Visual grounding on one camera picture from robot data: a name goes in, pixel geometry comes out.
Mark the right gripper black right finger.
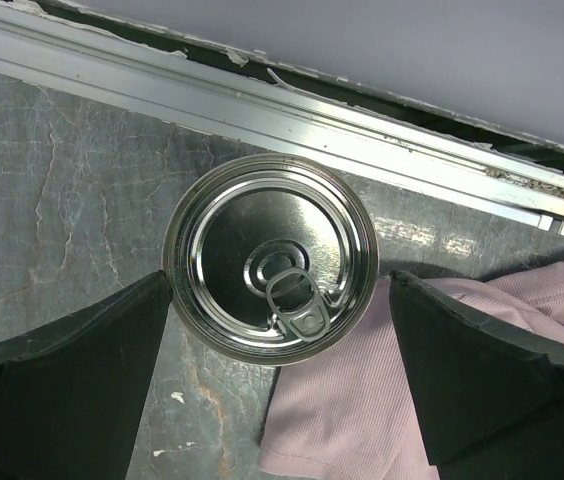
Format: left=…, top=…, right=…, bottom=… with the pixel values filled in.
left=389, top=271, right=564, bottom=479

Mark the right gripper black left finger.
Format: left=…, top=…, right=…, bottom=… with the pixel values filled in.
left=0, top=271, right=170, bottom=479

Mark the blue chicken noodle soup can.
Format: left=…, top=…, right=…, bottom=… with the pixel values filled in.
left=162, top=154, right=379, bottom=366

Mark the mauve pink cloth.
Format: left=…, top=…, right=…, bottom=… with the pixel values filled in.
left=258, top=261, right=564, bottom=479

